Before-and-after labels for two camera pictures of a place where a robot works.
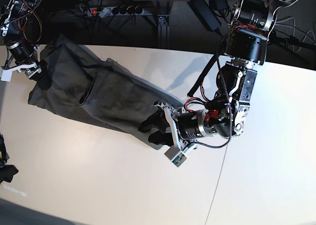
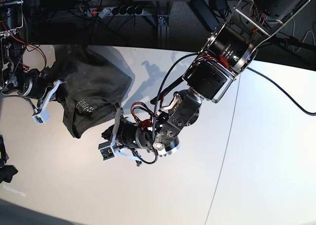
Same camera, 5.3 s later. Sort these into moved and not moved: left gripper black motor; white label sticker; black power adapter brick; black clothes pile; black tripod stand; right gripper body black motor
Moved: right gripper body black motor; left gripper black motor
Not moved: white label sticker; black clothes pile; black power adapter brick; black tripod stand
